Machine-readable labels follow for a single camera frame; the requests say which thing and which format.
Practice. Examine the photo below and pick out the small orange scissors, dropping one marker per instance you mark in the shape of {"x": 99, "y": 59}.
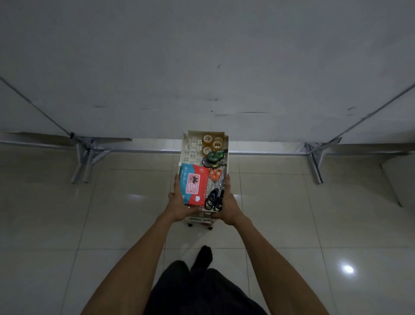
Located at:
{"x": 213, "y": 175}
{"x": 219, "y": 172}

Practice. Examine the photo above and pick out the person's black right sock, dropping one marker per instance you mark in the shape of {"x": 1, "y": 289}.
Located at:
{"x": 202, "y": 256}

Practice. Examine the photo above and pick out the red blue tissue packet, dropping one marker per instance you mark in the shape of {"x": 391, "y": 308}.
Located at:
{"x": 194, "y": 185}

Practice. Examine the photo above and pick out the person's left forearm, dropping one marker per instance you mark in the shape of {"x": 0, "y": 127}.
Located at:
{"x": 136, "y": 266}

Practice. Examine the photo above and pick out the person's black trousers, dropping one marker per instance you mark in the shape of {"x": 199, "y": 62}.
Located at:
{"x": 194, "y": 292}

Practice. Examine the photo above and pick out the white small cart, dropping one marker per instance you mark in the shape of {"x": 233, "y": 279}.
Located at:
{"x": 191, "y": 146}

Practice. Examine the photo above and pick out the grey metal floor rail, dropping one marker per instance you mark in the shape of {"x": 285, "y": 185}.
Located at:
{"x": 146, "y": 151}

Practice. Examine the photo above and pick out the person's right forearm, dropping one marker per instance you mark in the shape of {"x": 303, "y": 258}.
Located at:
{"x": 275, "y": 266}

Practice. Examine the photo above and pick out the person's right hand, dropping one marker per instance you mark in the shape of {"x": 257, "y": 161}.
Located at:
{"x": 230, "y": 207}

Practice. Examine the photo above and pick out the grey metal stand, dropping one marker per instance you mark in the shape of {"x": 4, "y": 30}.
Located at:
{"x": 86, "y": 152}
{"x": 316, "y": 159}

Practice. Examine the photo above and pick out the green correction tape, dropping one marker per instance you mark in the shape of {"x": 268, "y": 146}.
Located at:
{"x": 214, "y": 156}

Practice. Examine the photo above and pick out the green tape dispenser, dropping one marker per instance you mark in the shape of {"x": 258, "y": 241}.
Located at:
{"x": 207, "y": 162}

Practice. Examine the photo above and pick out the person's left hand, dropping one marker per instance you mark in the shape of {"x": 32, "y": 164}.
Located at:
{"x": 178, "y": 207}

